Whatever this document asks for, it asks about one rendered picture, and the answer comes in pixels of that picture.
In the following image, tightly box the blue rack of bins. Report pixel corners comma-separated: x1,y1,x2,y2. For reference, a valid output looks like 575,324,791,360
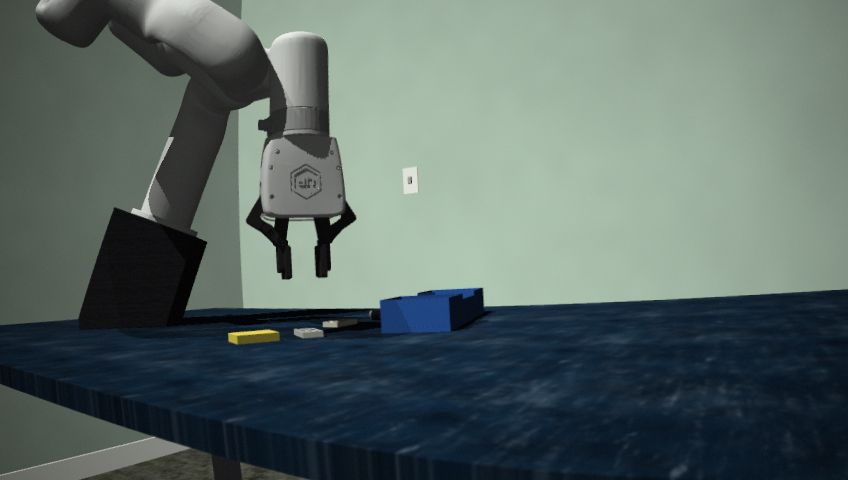
380,288,484,333

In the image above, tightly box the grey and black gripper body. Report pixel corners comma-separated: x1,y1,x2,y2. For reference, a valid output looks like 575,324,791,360
259,129,346,221

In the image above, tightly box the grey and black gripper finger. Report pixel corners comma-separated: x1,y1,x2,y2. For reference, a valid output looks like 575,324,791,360
314,201,356,278
246,194,292,280

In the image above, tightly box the yellow sticky note pad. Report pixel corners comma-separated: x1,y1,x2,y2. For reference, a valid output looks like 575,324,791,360
228,330,280,345

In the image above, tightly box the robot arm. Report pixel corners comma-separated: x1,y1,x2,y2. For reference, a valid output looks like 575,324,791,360
35,0,330,237

